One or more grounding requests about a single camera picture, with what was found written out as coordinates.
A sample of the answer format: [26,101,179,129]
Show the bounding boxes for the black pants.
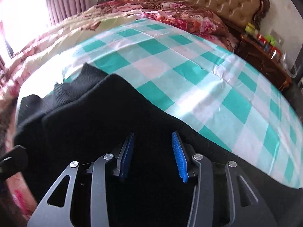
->
[14,64,302,226]

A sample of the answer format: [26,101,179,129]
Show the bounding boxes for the clutter of items on nightstand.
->
[245,23,286,64]

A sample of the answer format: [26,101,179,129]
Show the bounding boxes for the teal checkered bed sheet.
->
[19,19,302,188]

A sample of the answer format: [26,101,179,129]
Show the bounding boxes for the red floral quilt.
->
[1,0,238,111]

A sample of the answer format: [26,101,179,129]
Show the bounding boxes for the dark wooden nightstand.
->
[235,34,292,92]

